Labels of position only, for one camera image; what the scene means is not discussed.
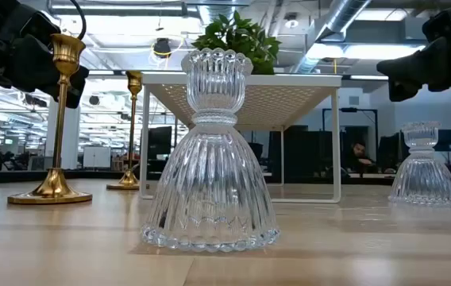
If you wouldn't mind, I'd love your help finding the clear ribbed glass candle holder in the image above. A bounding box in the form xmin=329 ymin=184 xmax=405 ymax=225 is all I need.
xmin=387 ymin=121 xmax=451 ymax=208
xmin=141 ymin=47 xmax=281 ymax=253

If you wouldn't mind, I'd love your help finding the short brass candlestick holder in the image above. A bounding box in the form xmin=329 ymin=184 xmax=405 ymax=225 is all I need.
xmin=6 ymin=33 xmax=94 ymax=206

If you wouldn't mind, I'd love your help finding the tall brass candlestick holder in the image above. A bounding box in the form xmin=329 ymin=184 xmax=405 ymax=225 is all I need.
xmin=106 ymin=70 xmax=144 ymax=191

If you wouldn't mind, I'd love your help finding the white storage cabinet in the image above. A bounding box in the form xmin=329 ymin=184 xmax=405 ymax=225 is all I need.
xmin=83 ymin=146 xmax=112 ymax=169

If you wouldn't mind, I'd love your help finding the person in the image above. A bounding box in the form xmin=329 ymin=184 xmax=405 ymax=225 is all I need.
xmin=342 ymin=141 xmax=378 ymax=176

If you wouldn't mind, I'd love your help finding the black office monitor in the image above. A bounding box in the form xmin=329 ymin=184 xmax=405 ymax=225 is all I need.
xmin=148 ymin=126 xmax=173 ymax=160

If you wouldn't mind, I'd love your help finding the white perforated metal shelf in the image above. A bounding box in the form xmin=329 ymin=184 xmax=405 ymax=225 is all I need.
xmin=139 ymin=71 xmax=343 ymax=205

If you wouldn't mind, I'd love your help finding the green potted plant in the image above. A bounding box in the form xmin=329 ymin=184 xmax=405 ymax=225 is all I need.
xmin=191 ymin=10 xmax=283 ymax=76

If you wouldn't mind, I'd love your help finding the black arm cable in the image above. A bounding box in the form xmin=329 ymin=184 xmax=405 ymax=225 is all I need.
xmin=68 ymin=0 xmax=88 ymax=41

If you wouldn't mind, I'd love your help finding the silver ventilation duct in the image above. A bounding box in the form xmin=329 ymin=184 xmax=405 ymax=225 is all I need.
xmin=292 ymin=0 xmax=372 ymax=75

